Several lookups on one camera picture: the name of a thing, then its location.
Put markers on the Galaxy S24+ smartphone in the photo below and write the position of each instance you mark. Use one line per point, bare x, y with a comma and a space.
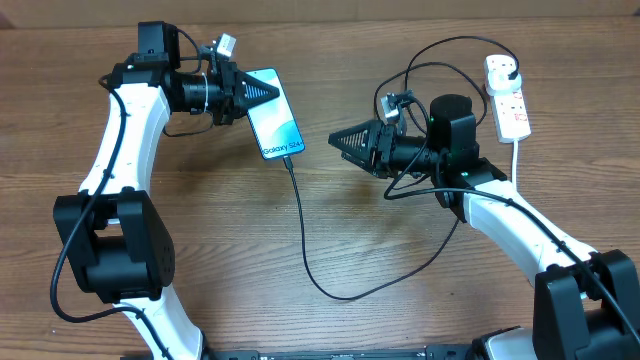
273, 123

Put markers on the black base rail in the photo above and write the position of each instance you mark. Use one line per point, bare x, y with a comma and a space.
431, 352

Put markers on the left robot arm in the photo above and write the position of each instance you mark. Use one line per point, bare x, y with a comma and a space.
114, 240

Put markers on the white charger plug adapter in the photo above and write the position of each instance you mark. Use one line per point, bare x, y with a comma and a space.
499, 83

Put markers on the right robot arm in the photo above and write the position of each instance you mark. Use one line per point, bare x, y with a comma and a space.
586, 302

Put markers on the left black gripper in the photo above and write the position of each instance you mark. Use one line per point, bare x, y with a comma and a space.
234, 103

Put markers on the white power strip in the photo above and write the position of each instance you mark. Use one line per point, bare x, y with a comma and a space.
509, 111

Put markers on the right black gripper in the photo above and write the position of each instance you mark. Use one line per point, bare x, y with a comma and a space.
377, 136

